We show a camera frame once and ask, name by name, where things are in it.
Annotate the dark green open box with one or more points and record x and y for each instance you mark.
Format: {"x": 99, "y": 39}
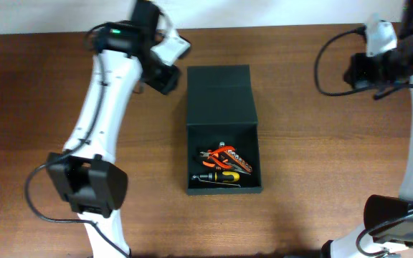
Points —
{"x": 221, "y": 108}

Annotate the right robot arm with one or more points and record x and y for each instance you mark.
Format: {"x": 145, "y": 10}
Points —
{"x": 387, "y": 226}

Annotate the orange black long-nose pliers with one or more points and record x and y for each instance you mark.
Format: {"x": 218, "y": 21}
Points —
{"x": 224, "y": 159}

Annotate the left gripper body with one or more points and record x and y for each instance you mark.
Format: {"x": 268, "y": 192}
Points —
{"x": 161, "y": 79}

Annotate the small orange cutting pliers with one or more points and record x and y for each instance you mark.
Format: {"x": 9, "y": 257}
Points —
{"x": 210, "y": 159}

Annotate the silver combination wrench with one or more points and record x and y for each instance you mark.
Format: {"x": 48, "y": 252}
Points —
{"x": 224, "y": 184}

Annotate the yellow black screwdriver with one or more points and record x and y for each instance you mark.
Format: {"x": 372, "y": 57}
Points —
{"x": 218, "y": 177}

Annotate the orange socket bit rail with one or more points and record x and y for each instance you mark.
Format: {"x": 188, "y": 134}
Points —
{"x": 229, "y": 156}

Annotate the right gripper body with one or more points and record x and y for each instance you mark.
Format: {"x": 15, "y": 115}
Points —
{"x": 357, "y": 72}

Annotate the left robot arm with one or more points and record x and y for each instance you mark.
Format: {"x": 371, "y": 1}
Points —
{"x": 139, "y": 51}

